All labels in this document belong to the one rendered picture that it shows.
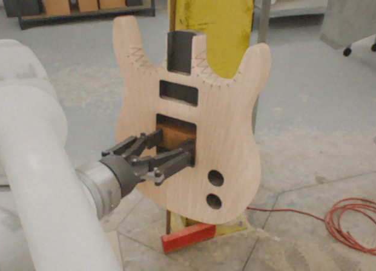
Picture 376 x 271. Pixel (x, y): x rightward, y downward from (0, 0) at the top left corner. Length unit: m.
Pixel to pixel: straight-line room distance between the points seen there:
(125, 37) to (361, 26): 0.43
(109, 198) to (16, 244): 0.15
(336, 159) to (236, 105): 2.16
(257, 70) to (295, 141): 2.25
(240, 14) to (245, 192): 0.89
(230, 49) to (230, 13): 0.15
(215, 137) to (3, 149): 0.43
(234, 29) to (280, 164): 1.35
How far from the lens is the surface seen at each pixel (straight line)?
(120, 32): 0.77
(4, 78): 0.44
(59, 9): 5.30
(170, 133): 0.75
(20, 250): 0.49
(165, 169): 0.63
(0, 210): 0.50
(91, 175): 0.56
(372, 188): 2.63
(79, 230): 0.29
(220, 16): 1.44
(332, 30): 0.71
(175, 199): 0.82
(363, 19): 0.65
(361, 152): 2.92
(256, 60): 0.62
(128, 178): 0.60
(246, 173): 0.69
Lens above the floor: 1.64
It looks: 36 degrees down
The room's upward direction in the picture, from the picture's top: straight up
